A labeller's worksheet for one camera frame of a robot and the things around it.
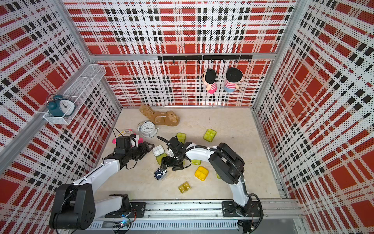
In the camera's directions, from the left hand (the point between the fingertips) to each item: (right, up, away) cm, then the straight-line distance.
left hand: (154, 147), depth 88 cm
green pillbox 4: (+34, -4, -35) cm, 49 cm away
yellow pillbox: (+29, -15, -2) cm, 33 cm away
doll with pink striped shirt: (+35, +44, +6) cm, 56 cm away
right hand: (+10, -12, -4) cm, 16 cm away
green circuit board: (-10, -34, -19) cm, 40 cm away
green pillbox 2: (+1, -4, +7) cm, 8 cm away
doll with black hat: (+51, +46, +6) cm, 69 cm away
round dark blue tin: (+5, -15, -4) cm, 16 cm away
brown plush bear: (+6, +18, +15) cm, 24 cm away
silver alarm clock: (-8, +10, +14) cm, 19 cm away
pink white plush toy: (-20, +8, +10) cm, 24 cm away
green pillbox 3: (+26, -10, +3) cm, 28 cm away
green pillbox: (+36, +6, +15) cm, 39 cm away
